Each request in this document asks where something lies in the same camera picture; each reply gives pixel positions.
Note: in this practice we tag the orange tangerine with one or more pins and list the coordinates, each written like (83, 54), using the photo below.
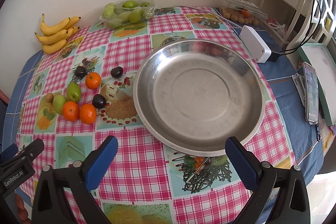
(93, 80)
(71, 111)
(88, 114)

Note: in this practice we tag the smartphone in clear case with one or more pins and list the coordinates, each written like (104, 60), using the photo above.
(311, 93)

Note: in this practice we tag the clear tray of green fruits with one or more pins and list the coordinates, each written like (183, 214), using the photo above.
(117, 14)

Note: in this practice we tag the yellow banana bunch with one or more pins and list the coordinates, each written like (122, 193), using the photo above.
(54, 38)

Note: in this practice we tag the green round fruit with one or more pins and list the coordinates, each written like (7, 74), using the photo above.
(58, 103)

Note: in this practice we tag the brown kiwi fruit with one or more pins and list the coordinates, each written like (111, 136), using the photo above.
(49, 97)

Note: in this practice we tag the green mango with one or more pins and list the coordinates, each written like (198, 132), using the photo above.
(73, 92)

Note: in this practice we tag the white phone stand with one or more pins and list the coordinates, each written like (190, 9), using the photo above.
(299, 85)

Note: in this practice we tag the white plastic box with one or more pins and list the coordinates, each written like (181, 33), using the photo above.
(258, 49)

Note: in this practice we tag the black power adapter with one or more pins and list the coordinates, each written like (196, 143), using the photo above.
(275, 52)

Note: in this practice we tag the green framed whiteboard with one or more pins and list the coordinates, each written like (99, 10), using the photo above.
(318, 56)

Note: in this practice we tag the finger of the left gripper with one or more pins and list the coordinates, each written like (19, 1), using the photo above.
(26, 155)

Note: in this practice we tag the clear box of nuts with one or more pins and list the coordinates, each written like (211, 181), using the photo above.
(243, 12)

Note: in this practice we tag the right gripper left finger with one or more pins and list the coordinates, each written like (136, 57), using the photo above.
(50, 202)

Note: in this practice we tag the dark plum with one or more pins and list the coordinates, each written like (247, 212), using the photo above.
(98, 101)
(80, 72)
(117, 72)

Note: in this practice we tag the large steel basin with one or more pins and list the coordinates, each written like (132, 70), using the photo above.
(193, 94)

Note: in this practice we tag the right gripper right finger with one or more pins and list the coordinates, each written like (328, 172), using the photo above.
(260, 177)

